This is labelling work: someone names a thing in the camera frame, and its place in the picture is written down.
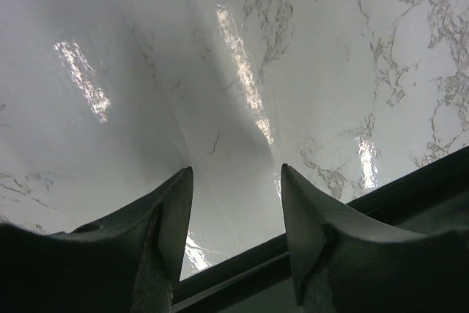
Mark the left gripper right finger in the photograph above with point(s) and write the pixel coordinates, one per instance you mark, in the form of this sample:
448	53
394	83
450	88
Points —
345	261

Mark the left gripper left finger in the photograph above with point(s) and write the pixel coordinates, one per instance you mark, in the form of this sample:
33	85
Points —
127	261

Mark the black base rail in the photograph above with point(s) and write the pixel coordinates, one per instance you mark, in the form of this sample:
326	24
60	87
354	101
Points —
430	200

